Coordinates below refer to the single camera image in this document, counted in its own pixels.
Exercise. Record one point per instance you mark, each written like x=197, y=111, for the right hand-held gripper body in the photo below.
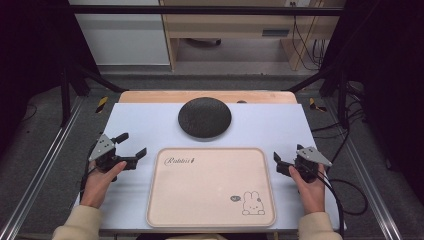
x=310, y=161

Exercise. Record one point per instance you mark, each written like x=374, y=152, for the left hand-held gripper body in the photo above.
x=104, y=148

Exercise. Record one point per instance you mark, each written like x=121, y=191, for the person's right hand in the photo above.
x=311, y=195

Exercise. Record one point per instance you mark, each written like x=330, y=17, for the person's left hand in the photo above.
x=99, y=185

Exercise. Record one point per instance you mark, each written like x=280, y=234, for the yellow black tape marker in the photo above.
x=102, y=104
x=315, y=105

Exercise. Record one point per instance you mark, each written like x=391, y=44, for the white table board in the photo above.
x=253, y=130

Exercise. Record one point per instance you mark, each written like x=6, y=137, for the wooden table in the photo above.
x=166, y=97

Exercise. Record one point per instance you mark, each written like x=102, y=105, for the black metal stand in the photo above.
x=341, y=96
x=66, y=96

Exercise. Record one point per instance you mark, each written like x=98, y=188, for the beige tray with rabbit print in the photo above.
x=211, y=191

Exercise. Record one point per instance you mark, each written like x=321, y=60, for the black round plate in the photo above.
x=204, y=117

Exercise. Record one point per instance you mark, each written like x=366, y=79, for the white cabinet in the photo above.
x=123, y=40

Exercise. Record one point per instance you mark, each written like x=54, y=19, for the black curtain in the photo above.
x=393, y=66
x=30, y=50

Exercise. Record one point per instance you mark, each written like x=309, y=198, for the light wooden desk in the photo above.
x=230, y=28

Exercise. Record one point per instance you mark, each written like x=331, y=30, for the aluminium floor rail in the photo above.
x=40, y=166
x=366, y=173

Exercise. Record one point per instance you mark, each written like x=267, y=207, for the black horizontal frame bar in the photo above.
x=200, y=10

